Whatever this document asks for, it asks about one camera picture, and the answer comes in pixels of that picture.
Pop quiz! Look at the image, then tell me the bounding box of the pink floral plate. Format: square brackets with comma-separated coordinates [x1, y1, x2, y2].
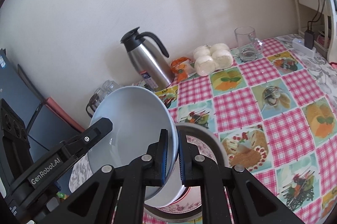
[159, 136, 217, 214]

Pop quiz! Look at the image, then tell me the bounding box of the orange snack packet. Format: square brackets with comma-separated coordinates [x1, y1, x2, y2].
[170, 57, 196, 82]

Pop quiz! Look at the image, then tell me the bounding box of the stainless steel thermos jug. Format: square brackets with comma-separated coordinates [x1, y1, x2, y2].
[120, 27, 175, 91]

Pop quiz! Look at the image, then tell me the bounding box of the pink checked fruit tablecloth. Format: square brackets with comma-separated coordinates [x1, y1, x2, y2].
[157, 35, 336, 223]

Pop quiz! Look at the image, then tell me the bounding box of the clear glass mug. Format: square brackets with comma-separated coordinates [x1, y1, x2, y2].
[234, 26, 263, 62]

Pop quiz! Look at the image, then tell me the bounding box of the black power adapter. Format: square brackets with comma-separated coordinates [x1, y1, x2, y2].
[304, 28, 315, 49]

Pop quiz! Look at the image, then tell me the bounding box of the pale blue round bowl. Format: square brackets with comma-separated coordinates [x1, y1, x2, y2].
[87, 86, 185, 207]

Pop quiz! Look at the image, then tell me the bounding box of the bag of white buns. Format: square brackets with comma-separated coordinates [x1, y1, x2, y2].
[193, 43, 234, 76]

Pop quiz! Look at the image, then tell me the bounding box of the white power strip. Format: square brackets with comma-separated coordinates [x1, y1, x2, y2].
[292, 38, 316, 58]

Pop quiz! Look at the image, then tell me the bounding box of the large steel plate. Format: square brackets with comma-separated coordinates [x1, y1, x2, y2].
[143, 123, 229, 223]

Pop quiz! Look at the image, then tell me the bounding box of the glass coffee pot black handle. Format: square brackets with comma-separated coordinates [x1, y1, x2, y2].
[85, 93, 102, 118]

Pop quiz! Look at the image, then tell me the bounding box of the upturned clear drinking glasses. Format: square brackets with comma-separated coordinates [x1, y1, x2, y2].
[94, 80, 121, 101]

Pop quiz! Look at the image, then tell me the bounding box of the grey floral tablecloth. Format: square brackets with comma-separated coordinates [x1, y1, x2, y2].
[68, 155, 92, 193]

